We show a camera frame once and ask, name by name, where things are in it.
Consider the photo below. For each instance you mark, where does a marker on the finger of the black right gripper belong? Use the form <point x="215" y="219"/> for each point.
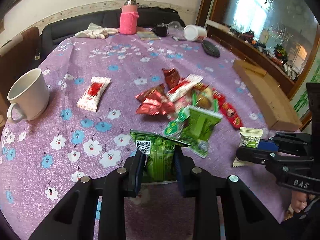
<point x="257" y="156"/>

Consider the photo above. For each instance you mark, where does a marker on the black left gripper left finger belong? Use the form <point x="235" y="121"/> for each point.
<point x="74" y="215"/>

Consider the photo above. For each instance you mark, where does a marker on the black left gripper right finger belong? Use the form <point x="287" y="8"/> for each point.
<point x="223" y="206"/>

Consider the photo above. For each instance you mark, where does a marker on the white green small packet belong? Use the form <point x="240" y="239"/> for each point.
<point x="249" y="137"/>

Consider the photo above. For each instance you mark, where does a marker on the green snack bag QR code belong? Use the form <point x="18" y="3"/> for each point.
<point x="159" y="151"/>

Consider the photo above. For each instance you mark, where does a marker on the person's hand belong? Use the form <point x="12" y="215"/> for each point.
<point x="298" y="201"/>

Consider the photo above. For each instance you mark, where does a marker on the cardboard box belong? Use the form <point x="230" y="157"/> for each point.
<point x="271" y="100"/>

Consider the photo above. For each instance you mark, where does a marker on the red long snack stick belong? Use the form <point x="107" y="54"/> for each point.
<point x="227" y="110"/>

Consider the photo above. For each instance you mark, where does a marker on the green snack packet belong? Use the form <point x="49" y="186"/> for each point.
<point x="199" y="128"/>

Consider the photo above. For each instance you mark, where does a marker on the clear wrapped pastry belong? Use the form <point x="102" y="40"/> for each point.
<point x="203" y="96"/>

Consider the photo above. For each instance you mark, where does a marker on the green twisted candy wrapper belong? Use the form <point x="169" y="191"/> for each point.
<point x="175" y="127"/>

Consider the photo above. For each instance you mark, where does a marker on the white red wafer packet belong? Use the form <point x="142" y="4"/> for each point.
<point x="183" y="87"/>

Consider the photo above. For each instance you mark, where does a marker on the purple floral tablecloth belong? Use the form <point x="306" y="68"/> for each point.
<point x="42" y="159"/>

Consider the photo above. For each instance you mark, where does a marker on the black glasses case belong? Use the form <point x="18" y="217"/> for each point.
<point x="210" y="49"/>

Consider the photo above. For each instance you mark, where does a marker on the white red candy packet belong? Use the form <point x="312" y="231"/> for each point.
<point x="89" y="101"/>

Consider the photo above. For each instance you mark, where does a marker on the dark red foil snack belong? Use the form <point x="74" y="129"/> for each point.
<point x="171" y="77"/>

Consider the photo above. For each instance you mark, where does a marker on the red foil triangular snack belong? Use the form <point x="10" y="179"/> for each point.
<point x="155" y="102"/>

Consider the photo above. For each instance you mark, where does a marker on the white ceramic mug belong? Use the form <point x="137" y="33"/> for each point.
<point x="28" y="97"/>

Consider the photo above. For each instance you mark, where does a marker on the wooden cabinet shelf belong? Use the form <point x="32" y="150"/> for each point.
<point x="214" y="10"/>

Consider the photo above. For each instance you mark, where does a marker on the white plastic jar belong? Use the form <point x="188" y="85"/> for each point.
<point x="194" y="33"/>

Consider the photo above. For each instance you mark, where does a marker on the black small cup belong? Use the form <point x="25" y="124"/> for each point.
<point x="160" y="30"/>

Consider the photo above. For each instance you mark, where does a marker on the small notebook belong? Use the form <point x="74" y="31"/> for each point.
<point x="147" y="35"/>

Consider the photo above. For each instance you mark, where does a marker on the dark sofa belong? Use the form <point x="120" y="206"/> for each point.
<point x="54" y="33"/>

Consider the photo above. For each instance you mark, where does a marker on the white cloth gloves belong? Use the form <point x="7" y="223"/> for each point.
<point x="95" y="31"/>

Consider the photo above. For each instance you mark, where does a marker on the pink sleeved bottle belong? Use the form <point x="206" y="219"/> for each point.
<point x="129" y="18"/>

